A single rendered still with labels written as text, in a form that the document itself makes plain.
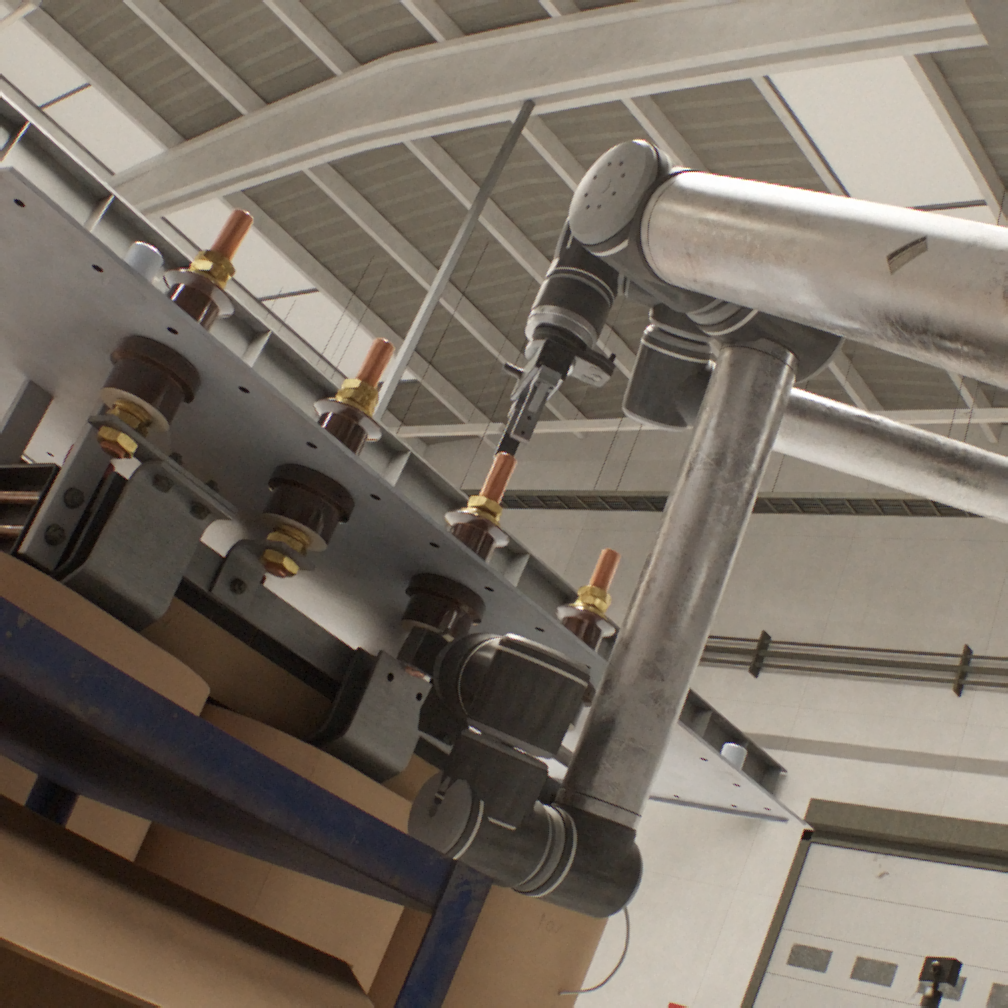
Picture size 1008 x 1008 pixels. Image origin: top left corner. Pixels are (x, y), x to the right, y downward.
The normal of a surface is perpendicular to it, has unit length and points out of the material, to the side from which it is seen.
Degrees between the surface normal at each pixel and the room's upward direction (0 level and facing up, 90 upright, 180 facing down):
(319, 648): 90
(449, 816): 96
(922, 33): 178
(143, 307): 180
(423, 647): 102
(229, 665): 90
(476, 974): 90
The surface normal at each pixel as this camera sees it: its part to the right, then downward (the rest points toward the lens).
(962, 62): -0.43, 0.85
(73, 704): 0.67, -0.04
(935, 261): -0.79, -0.37
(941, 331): -0.88, 0.36
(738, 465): 0.22, -0.15
